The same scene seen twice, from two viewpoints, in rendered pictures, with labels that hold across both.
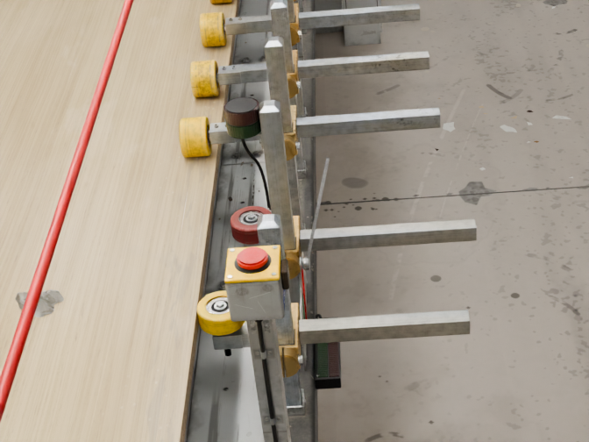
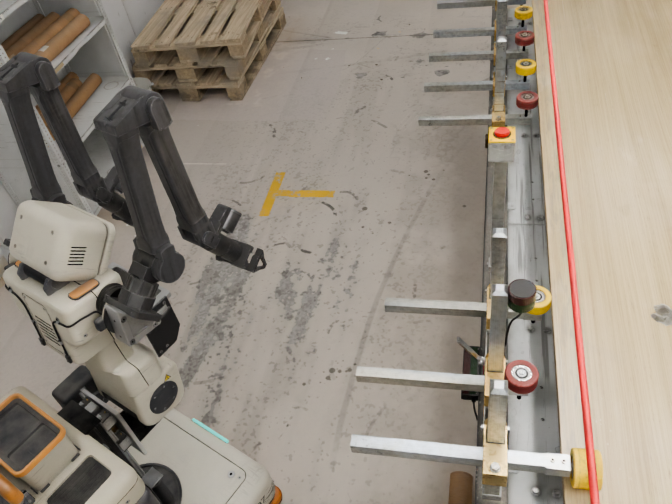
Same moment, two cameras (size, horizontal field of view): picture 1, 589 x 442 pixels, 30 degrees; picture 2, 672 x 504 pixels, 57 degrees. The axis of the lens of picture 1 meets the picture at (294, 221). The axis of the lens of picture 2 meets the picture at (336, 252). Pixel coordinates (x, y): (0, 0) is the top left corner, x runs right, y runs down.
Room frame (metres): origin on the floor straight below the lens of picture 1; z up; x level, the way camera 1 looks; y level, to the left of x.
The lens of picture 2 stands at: (2.58, -0.08, 2.23)
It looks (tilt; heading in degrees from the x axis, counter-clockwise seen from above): 44 degrees down; 194
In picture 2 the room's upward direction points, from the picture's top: 11 degrees counter-clockwise
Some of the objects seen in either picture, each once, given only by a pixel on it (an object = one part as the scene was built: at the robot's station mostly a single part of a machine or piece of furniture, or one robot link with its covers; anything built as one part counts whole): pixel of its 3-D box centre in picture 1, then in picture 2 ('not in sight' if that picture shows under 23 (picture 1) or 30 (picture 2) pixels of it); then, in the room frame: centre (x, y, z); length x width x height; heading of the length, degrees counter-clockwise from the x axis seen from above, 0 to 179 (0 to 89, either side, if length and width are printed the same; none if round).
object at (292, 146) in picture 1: (284, 132); (495, 450); (1.91, 0.00, 0.95); 0.14 x 0.06 x 0.05; 176
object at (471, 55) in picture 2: not in sight; (477, 56); (-0.08, 0.05, 0.81); 0.43 x 0.03 x 0.04; 86
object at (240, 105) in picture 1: (249, 159); (518, 319); (1.64, 0.07, 1.06); 0.06 x 0.06 x 0.22; 86
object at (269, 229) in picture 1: (282, 335); (496, 292); (1.39, 0.04, 0.87); 0.04 x 0.04 x 0.48; 86
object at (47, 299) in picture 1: (38, 295); (670, 314); (1.50, 0.45, 0.91); 0.09 x 0.07 x 0.02; 53
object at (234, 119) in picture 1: (242, 111); (522, 292); (1.64, 0.07, 1.16); 0.06 x 0.06 x 0.02
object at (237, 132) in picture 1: (244, 124); (521, 299); (1.64, 0.07, 1.13); 0.06 x 0.06 x 0.02
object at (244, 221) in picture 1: (254, 240); (520, 384); (1.68, 0.08, 0.85); 0.08 x 0.08 x 0.11
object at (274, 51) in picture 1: (285, 147); (494, 445); (1.88, 0.00, 0.93); 0.04 x 0.04 x 0.48; 86
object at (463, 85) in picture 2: not in sight; (475, 86); (0.17, 0.04, 0.81); 0.43 x 0.03 x 0.04; 86
